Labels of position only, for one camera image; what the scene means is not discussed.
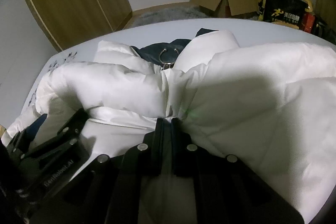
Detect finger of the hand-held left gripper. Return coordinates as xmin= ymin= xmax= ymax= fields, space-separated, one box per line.
xmin=28 ymin=108 xmax=90 ymax=159
xmin=5 ymin=113 xmax=49 ymax=156

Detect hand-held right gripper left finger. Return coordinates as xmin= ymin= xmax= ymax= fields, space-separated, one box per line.
xmin=60 ymin=118 xmax=169 ymax=224

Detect grey fluffy rug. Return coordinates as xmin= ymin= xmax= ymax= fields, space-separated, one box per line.
xmin=132 ymin=2 xmax=203 ymax=24

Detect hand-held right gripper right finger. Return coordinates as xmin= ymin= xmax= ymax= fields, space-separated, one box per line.
xmin=170 ymin=118 xmax=305 ymax=224

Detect black printed box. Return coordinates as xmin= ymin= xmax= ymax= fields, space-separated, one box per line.
xmin=252 ymin=0 xmax=311 ymax=31

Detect red container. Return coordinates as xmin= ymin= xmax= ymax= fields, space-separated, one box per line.
xmin=301 ymin=12 xmax=316 ymax=33

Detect white puffer jacket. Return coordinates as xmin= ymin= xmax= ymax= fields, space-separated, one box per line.
xmin=0 ymin=28 xmax=336 ymax=217

